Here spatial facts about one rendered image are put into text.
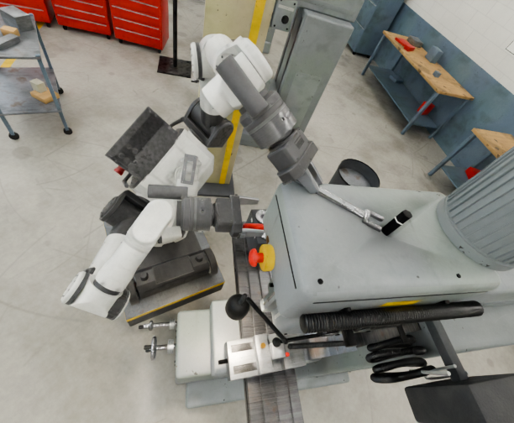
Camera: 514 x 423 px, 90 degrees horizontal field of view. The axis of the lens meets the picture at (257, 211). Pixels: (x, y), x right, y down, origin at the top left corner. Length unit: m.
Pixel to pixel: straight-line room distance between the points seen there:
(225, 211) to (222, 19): 1.58
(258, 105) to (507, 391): 0.82
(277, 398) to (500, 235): 1.06
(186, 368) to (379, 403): 1.74
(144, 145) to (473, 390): 1.04
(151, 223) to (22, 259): 2.19
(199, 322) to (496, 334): 1.25
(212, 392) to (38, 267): 1.65
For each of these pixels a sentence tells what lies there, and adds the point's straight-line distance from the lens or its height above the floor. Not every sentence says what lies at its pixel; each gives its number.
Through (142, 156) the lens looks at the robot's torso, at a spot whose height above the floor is 1.65.
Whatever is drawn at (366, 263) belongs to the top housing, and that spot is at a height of 1.89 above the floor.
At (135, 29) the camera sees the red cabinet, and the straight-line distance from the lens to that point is 5.19.
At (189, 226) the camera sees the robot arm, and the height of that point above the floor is 1.71.
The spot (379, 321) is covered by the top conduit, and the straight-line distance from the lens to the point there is 0.61.
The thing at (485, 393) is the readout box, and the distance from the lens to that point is 0.85.
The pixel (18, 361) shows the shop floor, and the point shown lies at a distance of 2.50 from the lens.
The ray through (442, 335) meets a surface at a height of 1.64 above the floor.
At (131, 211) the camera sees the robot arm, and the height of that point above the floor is 1.53.
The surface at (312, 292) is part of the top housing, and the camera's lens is 0.45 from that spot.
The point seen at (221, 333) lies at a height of 0.87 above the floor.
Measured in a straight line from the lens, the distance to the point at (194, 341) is 1.54.
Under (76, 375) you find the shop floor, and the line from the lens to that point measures 2.37.
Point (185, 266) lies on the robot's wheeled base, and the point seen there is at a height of 0.59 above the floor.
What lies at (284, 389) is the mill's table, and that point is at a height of 0.95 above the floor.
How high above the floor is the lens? 2.27
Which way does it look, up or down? 52 degrees down
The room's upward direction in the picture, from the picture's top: 24 degrees clockwise
